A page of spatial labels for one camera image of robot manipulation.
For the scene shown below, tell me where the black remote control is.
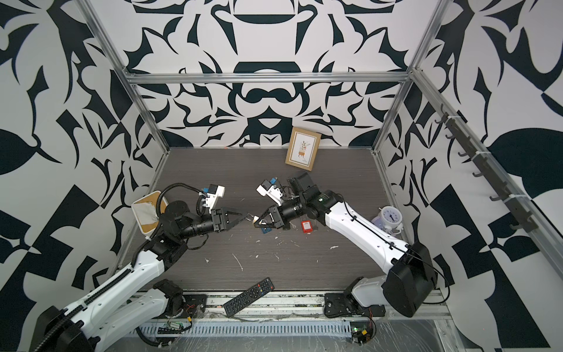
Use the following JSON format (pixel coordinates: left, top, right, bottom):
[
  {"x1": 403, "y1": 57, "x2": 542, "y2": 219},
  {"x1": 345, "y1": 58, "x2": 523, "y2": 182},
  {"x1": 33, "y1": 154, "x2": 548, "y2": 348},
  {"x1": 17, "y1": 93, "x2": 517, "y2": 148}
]
[{"x1": 223, "y1": 277, "x2": 274, "y2": 318}]

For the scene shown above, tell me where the wooden picture frame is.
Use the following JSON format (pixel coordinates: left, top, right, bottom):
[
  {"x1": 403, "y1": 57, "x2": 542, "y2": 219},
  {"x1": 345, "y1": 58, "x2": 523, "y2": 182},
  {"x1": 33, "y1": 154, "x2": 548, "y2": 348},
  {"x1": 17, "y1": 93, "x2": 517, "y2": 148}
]
[{"x1": 285, "y1": 127, "x2": 322, "y2": 171}]

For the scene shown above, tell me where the left green circuit board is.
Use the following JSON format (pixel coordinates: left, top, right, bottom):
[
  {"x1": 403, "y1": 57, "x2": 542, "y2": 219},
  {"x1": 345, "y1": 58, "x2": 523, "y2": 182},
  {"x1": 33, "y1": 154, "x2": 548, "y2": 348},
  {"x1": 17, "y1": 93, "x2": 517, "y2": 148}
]
[{"x1": 158, "y1": 321, "x2": 193, "y2": 334}]

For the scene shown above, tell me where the white cable duct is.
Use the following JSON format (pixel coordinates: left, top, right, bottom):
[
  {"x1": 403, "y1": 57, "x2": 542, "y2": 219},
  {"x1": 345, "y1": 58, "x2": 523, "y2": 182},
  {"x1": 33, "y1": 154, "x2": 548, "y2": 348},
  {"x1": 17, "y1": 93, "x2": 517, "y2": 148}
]
[{"x1": 140, "y1": 321, "x2": 353, "y2": 338}]

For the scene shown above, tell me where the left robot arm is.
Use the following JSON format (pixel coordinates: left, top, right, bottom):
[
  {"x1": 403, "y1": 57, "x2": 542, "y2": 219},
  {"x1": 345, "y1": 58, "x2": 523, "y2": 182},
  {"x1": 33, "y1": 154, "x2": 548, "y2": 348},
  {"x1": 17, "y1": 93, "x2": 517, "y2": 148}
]
[{"x1": 30, "y1": 183, "x2": 246, "y2": 351}]

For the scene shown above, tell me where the red padlock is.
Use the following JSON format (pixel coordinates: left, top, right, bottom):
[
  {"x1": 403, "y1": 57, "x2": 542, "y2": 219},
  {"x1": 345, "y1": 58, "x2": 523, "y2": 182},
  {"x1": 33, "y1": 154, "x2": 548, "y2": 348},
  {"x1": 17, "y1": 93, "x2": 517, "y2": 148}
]
[{"x1": 301, "y1": 220, "x2": 314, "y2": 233}]

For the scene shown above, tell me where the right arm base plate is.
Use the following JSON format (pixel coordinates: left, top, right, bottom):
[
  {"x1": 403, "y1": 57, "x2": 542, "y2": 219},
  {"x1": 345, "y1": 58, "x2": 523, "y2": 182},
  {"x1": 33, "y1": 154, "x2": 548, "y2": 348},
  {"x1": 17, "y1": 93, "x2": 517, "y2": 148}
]
[{"x1": 323, "y1": 293, "x2": 386, "y2": 318}]

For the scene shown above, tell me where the green circuit board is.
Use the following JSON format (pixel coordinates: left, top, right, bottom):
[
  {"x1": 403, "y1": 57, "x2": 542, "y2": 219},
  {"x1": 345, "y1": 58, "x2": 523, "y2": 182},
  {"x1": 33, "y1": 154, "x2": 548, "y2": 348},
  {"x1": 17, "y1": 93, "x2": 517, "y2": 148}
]
[
  {"x1": 158, "y1": 321, "x2": 193, "y2": 334},
  {"x1": 350, "y1": 324, "x2": 377, "y2": 346}
]

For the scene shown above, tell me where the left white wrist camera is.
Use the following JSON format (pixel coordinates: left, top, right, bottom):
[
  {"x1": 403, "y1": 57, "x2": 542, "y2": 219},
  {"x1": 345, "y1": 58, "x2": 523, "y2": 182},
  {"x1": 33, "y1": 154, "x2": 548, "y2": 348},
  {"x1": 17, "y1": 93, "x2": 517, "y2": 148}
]
[{"x1": 200, "y1": 184, "x2": 225, "y2": 210}]

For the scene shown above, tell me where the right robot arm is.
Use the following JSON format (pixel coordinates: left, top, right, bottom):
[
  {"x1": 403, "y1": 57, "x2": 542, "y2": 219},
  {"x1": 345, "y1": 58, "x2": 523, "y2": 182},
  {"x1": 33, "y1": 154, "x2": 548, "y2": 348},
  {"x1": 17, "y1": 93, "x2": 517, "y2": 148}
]
[{"x1": 254, "y1": 172, "x2": 440, "y2": 318}]

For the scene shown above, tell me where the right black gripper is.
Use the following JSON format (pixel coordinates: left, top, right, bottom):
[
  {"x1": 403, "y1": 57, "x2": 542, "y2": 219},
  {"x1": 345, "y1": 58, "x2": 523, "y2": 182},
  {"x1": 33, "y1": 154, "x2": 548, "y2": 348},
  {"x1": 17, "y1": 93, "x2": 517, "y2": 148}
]
[{"x1": 254, "y1": 198, "x2": 309, "y2": 230}]

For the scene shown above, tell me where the right green circuit board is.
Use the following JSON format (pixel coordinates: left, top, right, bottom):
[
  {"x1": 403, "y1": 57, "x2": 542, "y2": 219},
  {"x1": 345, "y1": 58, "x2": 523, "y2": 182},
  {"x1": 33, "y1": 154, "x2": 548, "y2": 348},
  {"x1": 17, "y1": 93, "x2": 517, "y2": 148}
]
[{"x1": 350, "y1": 324, "x2": 377, "y2": 346}]

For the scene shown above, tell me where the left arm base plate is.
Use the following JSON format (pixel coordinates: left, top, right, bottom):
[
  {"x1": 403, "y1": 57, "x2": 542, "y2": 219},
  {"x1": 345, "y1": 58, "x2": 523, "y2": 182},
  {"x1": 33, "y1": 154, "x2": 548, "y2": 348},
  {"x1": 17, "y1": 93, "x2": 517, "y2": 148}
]
[{"x1": 180, "y1": 293, "x2": 208, "y2": 318}]

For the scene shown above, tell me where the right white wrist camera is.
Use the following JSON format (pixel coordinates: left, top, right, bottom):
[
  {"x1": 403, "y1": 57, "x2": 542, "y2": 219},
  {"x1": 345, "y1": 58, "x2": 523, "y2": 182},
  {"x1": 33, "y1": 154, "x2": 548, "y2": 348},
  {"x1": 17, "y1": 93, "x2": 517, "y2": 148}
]
[{"x1": 257, "y1": 177, "x2": 284, "y2": 206}]

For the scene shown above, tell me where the white tissue box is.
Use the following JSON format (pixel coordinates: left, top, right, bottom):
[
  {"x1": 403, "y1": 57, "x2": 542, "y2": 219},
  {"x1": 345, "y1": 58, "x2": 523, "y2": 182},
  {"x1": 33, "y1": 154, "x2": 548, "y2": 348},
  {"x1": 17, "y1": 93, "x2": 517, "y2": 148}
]
[{"x1": 131, "y1": 191, "x2": 161, "y2": 238}]

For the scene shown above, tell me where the wall coat hook rail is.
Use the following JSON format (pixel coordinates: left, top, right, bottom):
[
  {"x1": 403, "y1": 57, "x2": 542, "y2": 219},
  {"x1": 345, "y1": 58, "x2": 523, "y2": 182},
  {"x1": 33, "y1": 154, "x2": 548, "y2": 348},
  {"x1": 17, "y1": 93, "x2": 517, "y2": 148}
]
[{"x1": 436, "y1": 110, "x2": 540, "y2": 233}]

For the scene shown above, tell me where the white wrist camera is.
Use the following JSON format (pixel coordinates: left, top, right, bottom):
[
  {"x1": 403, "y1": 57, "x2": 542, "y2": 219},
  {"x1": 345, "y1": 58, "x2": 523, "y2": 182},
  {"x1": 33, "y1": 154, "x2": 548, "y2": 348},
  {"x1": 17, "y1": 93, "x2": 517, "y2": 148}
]
[
  {"x1": 257, "y1": 177, "x2": 284, "y2": 206},
  {"x1": 200, "y1": 184, "x2": 225, "y2": 210}
]

